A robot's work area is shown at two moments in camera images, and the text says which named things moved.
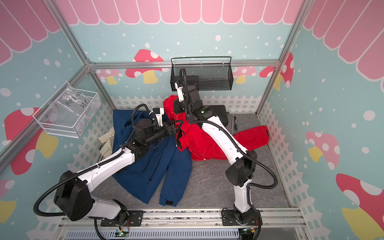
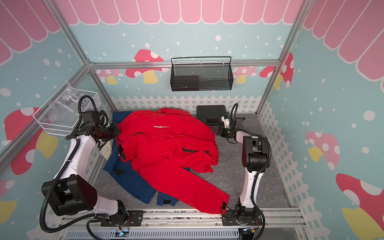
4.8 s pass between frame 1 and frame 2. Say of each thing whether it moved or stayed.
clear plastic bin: stayed
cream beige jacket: stayed
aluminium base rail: stayed
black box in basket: stayed
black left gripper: moved
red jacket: moved
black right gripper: moved
